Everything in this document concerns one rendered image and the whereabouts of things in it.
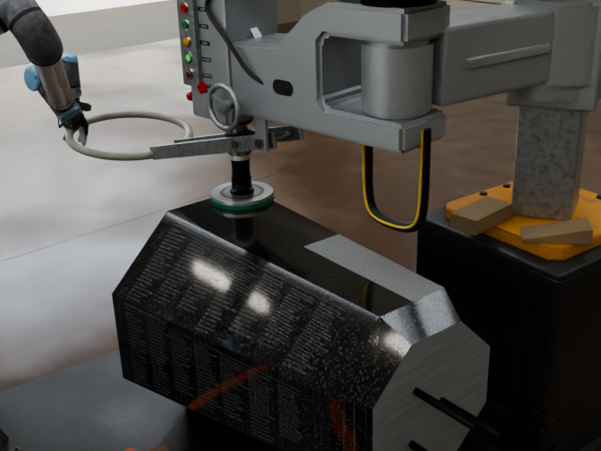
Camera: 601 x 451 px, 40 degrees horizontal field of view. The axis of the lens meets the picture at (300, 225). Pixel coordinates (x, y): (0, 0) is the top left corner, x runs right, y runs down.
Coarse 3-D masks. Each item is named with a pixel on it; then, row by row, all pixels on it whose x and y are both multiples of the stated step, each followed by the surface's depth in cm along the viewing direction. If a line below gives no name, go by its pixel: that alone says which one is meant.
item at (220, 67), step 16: (224, 0) 241; (240, 0) 245; (256, 0) 249; (272, 0) 254; (224, 16) 243; (240, 16) 246; (256, 16) 251; (272, 16) 256; (208, 32) 250; (224, 32) 245; (240, 32) 248; (256, 32) 251; (272, 32) 257; (208, 48) 252; (224, 48) 247; (208, 64) 254; (224, 64) 249; (208, 80) 257; (224, 80) 251; (192, 96) 265; (224, 96) 253
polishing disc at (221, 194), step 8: (224, 184) 286; (256, 184) 285; (264, 184) 285; (216, 192) 279; (224, 192) 279; (256, 192) 278; (264, 192) 278; (272, 192) 278; (216, 200) 274; (224, 200) 272; (232, 200) 272; (240, 200) 271; (248, 200) 271; (256, 200) 271; (264, 200) 273
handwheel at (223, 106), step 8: (216, 88) 247; (224, 88) 244; (208, 96) 250; (232, 96) 243; (208, 104) 252; (216, 104) 248; (224, 104) 246; (232, 104) 245; (240, 104) 243; (208, 112) 253; (224, 112) 247; (240, 112) 243; (216, 120) 252; (224, 120) 249; (240, 120) 245; (224, 128) 250; (232, 128) 247
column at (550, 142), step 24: (528, 120) 253; (552, 120) 250; (576, 120) 247; (528, 144) 256; (552, 144) 253; (576, 144) 250; (528, 168) 259; (552, 168) 256; (576, 168) 253; (528, 192) 262; (552, 192) 259; (576, 192) 264; (528, 216) 265; (552, 216) 261
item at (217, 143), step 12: (276, 132) 266; (288, 132) 259; (300, 132) 259; (168, 144) 292; (180, 144) 287; (192, 144) 281; (204, 144) 277; (216, 144) 272; (228, 144) 267; (240, 144) 263; (252, 144) 259; (276, 144) 252; (156, 156) 300; (168, 156) 294; (180, 156) 289; (192, 156) 284
